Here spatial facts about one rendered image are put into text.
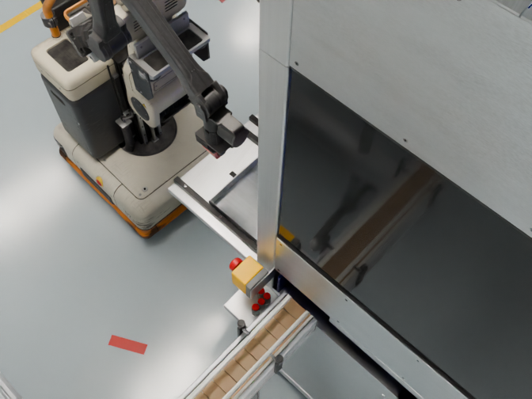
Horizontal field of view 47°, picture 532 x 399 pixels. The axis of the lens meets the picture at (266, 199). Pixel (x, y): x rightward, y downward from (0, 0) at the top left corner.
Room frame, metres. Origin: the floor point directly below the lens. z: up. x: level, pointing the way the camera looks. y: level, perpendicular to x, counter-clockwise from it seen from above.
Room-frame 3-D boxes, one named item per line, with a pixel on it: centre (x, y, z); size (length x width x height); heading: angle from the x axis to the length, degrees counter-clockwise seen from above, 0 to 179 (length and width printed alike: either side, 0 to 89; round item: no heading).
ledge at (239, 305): (0.59, 0.02, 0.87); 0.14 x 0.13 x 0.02; 48
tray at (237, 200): (0.90, -0.04, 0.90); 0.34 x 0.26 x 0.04; 49
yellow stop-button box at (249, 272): (0.63, 0.04, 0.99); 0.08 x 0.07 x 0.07; 48
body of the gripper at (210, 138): (0.96, 0.14, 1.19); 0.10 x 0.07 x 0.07; 49
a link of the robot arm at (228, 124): (0.94, 0.11, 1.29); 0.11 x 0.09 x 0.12; 49
